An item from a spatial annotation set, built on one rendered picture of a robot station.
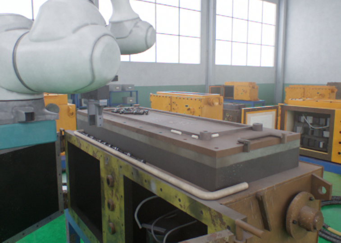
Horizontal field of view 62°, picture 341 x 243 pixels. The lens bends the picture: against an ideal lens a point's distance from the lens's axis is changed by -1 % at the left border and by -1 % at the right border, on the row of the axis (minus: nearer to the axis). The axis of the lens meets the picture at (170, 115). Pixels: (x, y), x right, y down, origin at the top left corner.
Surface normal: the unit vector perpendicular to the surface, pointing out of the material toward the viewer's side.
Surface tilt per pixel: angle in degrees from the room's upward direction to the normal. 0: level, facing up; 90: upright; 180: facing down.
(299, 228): 90
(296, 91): 90
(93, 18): 74
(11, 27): 84
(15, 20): 48
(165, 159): 90
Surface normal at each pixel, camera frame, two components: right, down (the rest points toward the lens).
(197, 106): -0.79, 0.08
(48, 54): -0.36, 0.02
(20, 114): -0.64, 0.11
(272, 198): 0.58, 0.11
